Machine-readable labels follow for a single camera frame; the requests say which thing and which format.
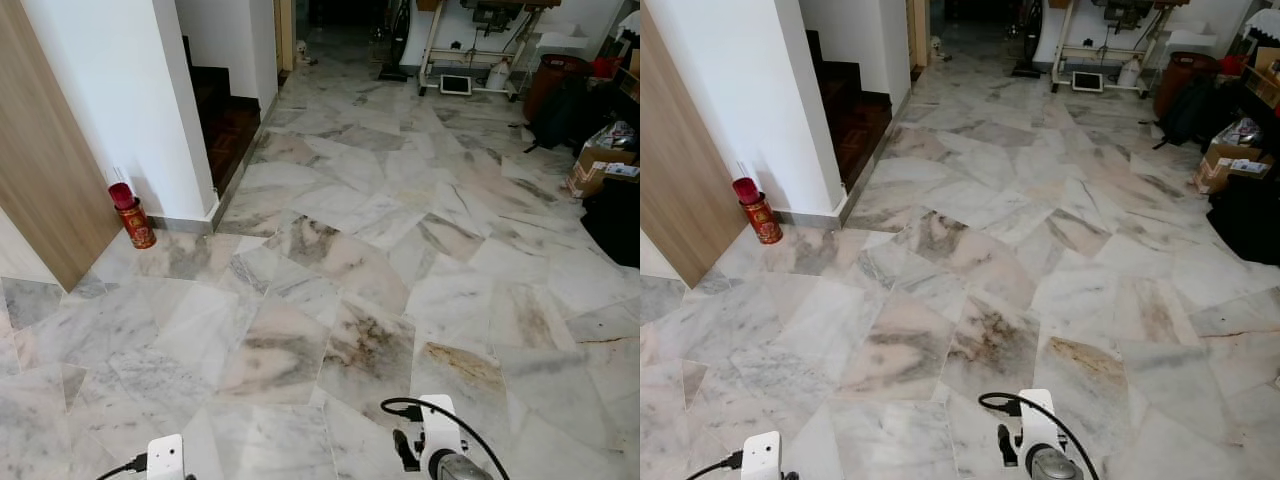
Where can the brown cardboard box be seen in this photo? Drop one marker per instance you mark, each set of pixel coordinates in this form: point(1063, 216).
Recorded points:
point(1222, 165)
point(595, 172)

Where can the white plastic bin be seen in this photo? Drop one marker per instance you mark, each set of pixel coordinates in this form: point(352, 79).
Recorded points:
point(1192, 41)
point(562, 42)

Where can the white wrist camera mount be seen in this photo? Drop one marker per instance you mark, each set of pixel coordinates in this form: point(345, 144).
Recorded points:
point(166, 458)
point(438, 420)
point(1037, 415)
point(761, 455)

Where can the small red container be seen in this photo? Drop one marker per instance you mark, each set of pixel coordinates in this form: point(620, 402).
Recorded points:
point(606, 67)
point(1233, 65)

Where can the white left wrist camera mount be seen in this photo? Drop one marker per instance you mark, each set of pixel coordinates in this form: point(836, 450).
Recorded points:
point(761, 455)
point(166, 458)

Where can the white flat tablet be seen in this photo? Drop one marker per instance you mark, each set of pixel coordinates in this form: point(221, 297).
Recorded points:
point(1087, 82)
point(456, 85)

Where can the black backpack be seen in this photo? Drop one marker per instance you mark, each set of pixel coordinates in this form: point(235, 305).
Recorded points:
point(1188, 115)
point(560, 118)

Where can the white metal table frame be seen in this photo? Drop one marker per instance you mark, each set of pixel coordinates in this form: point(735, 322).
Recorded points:
point(480, 50)
point(1110, 47)

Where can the small white dog figure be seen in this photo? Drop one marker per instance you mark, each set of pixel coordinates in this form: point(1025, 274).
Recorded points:
point(304, 52)
point(938, 47)

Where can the dark upright appliance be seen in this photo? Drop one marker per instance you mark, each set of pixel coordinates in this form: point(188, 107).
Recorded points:
point(394, 68)
point(1027, 65)

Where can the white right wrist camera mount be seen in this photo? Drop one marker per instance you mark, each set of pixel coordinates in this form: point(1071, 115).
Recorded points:
point(438, 420)
point(1037, 415)

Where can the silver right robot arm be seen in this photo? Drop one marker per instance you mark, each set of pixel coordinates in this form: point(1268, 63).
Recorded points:
point(1055, 465)
point(462, 469)

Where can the red incense tin can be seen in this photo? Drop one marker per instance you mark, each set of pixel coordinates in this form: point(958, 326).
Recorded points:
point(763, 220)
point(135, 225)

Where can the large black bag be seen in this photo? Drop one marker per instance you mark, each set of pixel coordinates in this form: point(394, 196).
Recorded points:
point(615, 225)
point(1248, 220)

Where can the white plastic bottle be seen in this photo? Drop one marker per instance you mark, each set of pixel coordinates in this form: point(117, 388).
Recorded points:
point(497, 77)
point(1130, 73)

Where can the brown round barrel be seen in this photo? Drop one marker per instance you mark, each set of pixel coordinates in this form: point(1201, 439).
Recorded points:
point(1175, 70)
point(545, 72)

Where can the dark wooden staircase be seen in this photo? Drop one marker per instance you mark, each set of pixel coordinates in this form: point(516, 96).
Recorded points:
point(855, 120)
point(225, 125)

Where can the light wooden door panel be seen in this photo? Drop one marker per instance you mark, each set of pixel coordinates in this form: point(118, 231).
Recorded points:
point(685, 170)
point(50, 150)

